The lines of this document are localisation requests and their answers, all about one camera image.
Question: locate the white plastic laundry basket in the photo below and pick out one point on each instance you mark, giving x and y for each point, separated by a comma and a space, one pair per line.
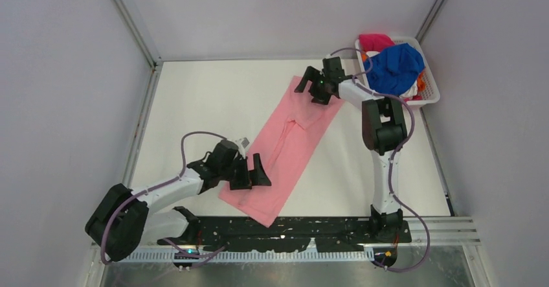
402, 69

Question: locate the blue t shirt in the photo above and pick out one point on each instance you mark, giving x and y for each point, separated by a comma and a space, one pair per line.
399, 70

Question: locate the magenta t shirt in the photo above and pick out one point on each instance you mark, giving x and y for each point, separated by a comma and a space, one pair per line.
375, 42

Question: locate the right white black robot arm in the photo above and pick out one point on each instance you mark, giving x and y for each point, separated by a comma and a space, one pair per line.
384, 133

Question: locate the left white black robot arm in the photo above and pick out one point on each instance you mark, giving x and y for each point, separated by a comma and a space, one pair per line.
125, 218

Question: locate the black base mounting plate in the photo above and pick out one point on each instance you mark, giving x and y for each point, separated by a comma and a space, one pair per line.
286, 234

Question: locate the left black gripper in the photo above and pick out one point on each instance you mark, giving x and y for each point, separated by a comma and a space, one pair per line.
245, 182

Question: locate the pink t shirt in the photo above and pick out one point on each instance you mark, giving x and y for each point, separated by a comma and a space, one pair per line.
285, 144

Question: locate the white slotted cable duct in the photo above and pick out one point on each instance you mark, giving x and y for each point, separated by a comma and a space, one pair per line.
309, 255

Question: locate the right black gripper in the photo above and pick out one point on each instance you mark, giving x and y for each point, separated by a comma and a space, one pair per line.
310, 74

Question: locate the aluminium frame rail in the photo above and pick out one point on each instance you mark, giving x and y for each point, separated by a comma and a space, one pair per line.
437, 231

